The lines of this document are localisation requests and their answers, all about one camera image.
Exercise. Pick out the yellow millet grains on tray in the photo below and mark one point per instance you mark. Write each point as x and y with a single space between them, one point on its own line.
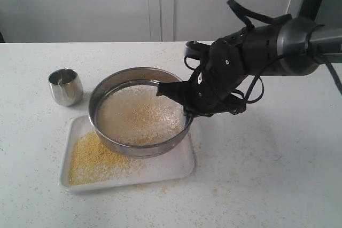
92 162

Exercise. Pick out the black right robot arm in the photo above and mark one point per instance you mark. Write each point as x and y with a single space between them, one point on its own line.
295 48

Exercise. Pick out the stainless steel cup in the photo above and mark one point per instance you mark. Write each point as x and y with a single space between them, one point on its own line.
65 87

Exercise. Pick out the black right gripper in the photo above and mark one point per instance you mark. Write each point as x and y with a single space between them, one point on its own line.
212 86

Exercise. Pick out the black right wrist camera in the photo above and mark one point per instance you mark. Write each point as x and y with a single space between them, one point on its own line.
196 50

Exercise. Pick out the white cabinet doors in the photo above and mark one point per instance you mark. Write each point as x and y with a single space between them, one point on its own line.
127 20

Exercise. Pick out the round steel mesh sieve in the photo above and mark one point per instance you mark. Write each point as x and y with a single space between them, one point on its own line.
123 79

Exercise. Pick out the white plastic tray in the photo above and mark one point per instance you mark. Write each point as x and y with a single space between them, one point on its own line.
175 164

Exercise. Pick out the yellow white grain pile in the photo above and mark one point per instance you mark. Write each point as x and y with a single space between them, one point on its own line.
137 116

